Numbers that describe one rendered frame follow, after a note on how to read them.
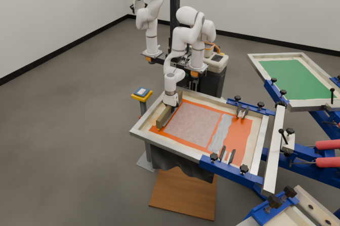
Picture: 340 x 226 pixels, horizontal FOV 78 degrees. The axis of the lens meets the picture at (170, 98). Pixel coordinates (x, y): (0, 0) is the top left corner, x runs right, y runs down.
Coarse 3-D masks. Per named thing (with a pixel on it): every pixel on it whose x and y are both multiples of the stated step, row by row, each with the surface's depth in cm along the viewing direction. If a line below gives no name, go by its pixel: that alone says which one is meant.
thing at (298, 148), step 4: (296, 144) 121; (280, 148) 122; (296, 148) 119; (300, 148) 119; (304, 148) 119; (308, 148) 119; (296, 152) 118; (300, 152) 117; (304, 152) 117; (308, 152) 117; (312, 152) 117; (296, 156) 120; (300, 156) 119; (304, 156) 117; (308, 156) 116; (312, 156) 115; (308, 160) 118
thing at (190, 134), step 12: (168, 120) 148; (180, 120) 148; (156, 132) 140; (168, 132) 140; (180, 132) 140; (192, 132) 140; (204, 132) 139; (192, 144) 132; (204, 144) 132; (228, 144) 132; (240, 144) 132; (240, 156) 125
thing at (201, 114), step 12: (180, 108) 158; (192, 108) 158; (204, 108) 158; (192, 120) 148; (204, 120) 148; (216, 120) 148; (240, 120) 148; (252, 120) 148; (228, 132) 139; (240, 132) 139
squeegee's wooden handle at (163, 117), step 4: (180, 92) 157; (180, 96) 157; (180, 100) 160; (168, 108) 143; (164, 112) 140; (168, 112) 144; (160, 116) 137; (164, 116) 139; (168, 116) 146; (156, 120) 135; (160, 120) 135; (164, 120) 141; (156, 124) 137; (160, 124) 137; (160, 128) 139
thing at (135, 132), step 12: (192, 96) 168; (204, 96) 163; (156, 108) 156; (144, 120) 143; (264, 120) 143; (132, 132) 135; (144, 132) 135; (264, 132) 135; (156, 144) 130; (168, 144) 128; (192, 156) 121; (252, 168) 115
